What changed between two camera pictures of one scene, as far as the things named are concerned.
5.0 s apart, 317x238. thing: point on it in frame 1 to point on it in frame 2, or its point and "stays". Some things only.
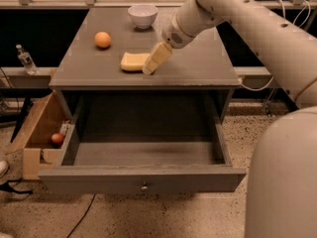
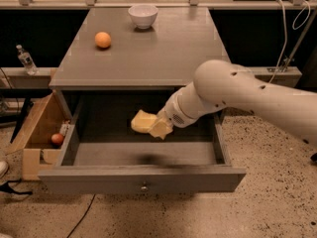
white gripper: x=172 y=32 to x=172 y=113
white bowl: x=143 y=15 stays
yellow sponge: x=134 y=61 to x=142 y=121
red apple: x=57 y=139 stays
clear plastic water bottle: x=26 y=60 stays
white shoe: x=4 y=167 stays
